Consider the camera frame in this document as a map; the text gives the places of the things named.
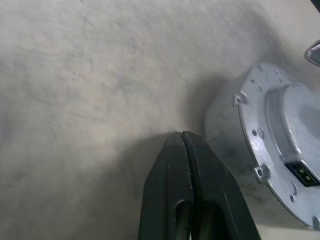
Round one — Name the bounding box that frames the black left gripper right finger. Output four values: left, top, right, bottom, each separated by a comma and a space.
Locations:
182, 131, 260, 240

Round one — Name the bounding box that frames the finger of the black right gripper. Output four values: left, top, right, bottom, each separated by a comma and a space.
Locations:
304, 39, 320, 68

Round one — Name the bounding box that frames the silver motor lid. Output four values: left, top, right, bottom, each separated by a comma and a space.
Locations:
232, 62, 320, 230

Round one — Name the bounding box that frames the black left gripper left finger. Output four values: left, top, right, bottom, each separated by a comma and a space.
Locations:
138, 131, 194, 240

